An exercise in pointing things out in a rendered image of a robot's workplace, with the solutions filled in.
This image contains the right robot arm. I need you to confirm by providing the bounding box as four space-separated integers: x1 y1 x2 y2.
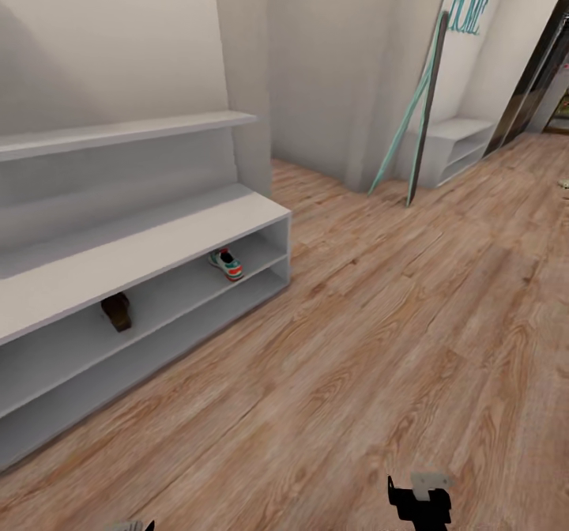
388 472 454 531

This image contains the sandal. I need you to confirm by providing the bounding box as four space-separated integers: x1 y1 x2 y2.
101 292 132 333

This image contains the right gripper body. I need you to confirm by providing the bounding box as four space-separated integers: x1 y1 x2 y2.
394 488 451 529

